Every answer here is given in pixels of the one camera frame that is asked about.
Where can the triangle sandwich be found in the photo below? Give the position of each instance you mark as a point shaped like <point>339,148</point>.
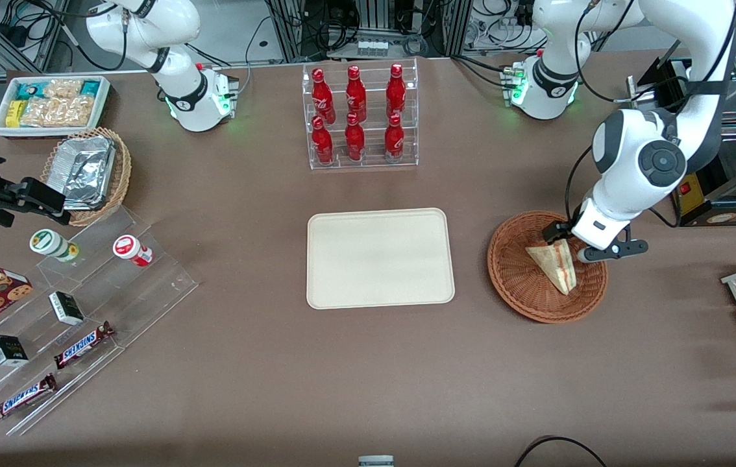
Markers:
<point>559,269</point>

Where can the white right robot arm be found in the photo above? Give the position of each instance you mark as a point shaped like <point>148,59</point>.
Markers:
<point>147,29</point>

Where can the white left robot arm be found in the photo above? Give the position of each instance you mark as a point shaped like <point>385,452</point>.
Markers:
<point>679,39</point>

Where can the brown wicker basket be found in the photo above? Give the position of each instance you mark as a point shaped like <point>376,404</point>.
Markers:
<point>524,285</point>

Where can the light wicker basket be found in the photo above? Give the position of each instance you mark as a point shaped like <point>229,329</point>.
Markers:
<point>121,175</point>

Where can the beige plastic tray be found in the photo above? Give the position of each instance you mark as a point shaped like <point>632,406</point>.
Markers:
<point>378,259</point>

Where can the green lid white bottle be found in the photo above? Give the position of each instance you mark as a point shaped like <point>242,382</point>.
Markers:
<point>50,243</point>

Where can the yellow snack packet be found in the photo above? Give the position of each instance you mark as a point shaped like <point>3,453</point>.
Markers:
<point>15,113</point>

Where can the small black box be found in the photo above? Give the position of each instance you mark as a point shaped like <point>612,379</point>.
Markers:
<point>8,350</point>
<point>66,308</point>

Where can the aluminium foil container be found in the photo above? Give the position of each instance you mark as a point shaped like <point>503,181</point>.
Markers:
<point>85,172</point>

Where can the black yellow food warmer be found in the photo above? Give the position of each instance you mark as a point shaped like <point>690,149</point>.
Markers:
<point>731,201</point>

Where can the large clear cracker bag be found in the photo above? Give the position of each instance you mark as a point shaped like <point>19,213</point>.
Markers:
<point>56,111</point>

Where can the brown Snickers bar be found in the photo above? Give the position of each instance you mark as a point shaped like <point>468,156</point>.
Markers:
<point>23,397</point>
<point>82,345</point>

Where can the red lid white bottle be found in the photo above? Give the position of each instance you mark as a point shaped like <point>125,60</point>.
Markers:
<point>131,250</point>

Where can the small clear cracker bag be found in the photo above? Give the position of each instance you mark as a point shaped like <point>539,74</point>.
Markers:
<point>63,88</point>

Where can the white rectangular bin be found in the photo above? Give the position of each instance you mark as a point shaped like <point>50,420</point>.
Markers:
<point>102,104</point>

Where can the red cola bottle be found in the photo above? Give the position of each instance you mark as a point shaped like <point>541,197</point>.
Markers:
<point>322,144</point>
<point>394,141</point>
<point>355,94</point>
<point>355,141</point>
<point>396,91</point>
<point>322,97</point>

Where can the small teal snack packet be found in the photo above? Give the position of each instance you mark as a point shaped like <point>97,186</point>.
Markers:
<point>90,87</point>

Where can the clear acrylic bottle rack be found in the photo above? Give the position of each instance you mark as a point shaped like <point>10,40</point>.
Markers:
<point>374,165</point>

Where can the clear acrylic tiered stand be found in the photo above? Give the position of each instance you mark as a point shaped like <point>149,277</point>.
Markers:
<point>147,292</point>

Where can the grey power strip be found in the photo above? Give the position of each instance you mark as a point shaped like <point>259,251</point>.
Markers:
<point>372,47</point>

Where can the small grey device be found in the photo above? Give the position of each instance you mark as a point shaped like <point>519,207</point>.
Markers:
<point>376,461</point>

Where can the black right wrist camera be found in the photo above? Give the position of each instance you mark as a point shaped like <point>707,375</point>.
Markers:
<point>43,198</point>

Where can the aluminium frame post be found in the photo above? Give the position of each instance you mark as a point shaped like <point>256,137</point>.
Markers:
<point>287,29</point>
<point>459,26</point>

